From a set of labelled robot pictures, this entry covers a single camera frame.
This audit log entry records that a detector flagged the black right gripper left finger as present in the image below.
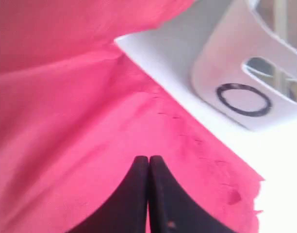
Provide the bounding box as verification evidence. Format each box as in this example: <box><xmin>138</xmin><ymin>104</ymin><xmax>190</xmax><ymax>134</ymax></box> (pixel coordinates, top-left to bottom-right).
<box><xmin>70</xmin><ymin>156</ymin><xmax>149</xmax><ymax>233</ymax></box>

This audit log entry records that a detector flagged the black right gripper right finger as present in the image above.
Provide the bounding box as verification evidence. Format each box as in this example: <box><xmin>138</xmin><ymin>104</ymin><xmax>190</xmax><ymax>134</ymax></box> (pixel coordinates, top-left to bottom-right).
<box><xmin>148</xmin><ymin>156</ymin><xmax>233</xmax><ymax>233</ymax></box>

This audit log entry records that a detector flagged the red scalloped table cloth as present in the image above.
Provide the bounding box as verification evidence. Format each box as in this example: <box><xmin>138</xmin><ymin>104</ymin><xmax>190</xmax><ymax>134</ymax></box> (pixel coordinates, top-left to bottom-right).
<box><xmin>0</xmin><ymin>0</ymin><xmax>262</xmax><ymax>233</ymax></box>

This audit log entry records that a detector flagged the wooden chopstick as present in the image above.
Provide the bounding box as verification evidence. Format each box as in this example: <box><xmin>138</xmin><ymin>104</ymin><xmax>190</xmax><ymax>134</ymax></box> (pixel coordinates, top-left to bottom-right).
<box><xmin>273</xmin><ymin>0</ymin><xmax>288</xmax><ymax>96</ymax></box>

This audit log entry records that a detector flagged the cream plastic bin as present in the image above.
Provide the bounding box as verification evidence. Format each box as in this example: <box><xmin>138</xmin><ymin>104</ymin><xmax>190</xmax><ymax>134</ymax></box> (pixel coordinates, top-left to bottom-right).
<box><xmin>192</xmin><ymin>0</ymin><xmax>297</xmax><ymax>130</ymax></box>

